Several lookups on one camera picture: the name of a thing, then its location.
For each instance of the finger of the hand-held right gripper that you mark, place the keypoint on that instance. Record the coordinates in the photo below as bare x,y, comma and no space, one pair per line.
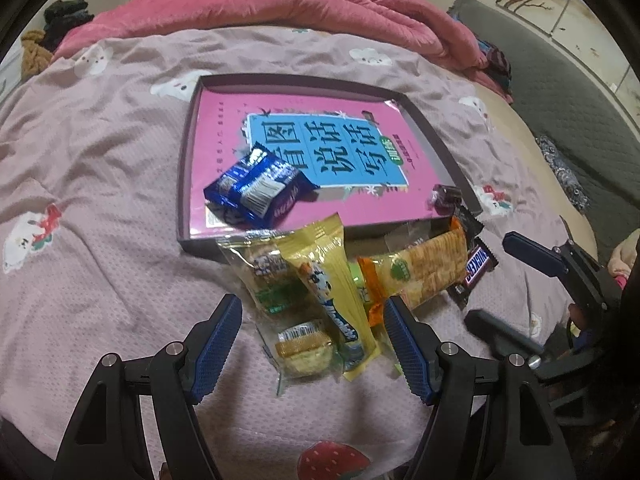
500,332
532,255

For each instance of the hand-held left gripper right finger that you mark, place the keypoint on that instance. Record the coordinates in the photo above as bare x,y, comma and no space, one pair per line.
406,350

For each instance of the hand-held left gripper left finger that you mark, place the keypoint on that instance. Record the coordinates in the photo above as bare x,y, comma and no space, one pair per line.
220,345

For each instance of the dark triangular snack packet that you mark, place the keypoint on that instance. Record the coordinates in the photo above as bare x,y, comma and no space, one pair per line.
467,225

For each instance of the orange cracker packet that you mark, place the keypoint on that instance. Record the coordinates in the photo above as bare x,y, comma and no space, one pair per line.
425,265

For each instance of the clear pastry packet green label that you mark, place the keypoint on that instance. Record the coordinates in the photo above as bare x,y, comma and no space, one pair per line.
265,270

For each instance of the long yellow snack packet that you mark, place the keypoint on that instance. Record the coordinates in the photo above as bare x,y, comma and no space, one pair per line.
340,280

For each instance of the blue snack packet white label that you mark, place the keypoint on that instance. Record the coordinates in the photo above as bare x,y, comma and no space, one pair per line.
282,200

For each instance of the dark shallow tray box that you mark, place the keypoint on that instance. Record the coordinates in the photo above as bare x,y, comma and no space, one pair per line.
184,185

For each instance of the small dark flat object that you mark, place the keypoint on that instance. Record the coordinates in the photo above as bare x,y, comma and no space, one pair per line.
567,230

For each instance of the brown chocolate bar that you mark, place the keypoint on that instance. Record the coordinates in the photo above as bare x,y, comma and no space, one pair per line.
477,262

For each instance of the small round cake clear packet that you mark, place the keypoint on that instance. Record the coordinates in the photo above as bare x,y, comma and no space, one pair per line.
302,352

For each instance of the green snack packet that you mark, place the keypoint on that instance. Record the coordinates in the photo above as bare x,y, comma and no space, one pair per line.
357,280

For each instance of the grey patterned cloth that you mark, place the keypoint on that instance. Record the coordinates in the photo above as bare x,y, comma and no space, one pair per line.
565,175

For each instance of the dark wrapped candy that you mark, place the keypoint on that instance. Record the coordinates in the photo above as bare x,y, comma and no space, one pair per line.
447,196

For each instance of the pink book with blue label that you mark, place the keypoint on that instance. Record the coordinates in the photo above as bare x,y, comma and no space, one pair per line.
350,210

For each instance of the grey quilted headboard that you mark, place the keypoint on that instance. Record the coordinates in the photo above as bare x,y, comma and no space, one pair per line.
550,85

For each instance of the colourful striped cloth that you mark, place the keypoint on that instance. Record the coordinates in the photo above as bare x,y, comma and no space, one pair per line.
497,65

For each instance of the mauve printed bed sheet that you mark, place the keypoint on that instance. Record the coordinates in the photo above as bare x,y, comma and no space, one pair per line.
100,160

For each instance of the pink fleece blanket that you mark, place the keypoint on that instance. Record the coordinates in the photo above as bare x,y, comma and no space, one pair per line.
250,10

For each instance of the brown knitted cloth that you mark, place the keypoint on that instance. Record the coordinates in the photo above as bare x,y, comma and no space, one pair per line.
32,55

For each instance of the dark clothes pile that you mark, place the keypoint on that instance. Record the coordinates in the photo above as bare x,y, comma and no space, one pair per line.
62,15

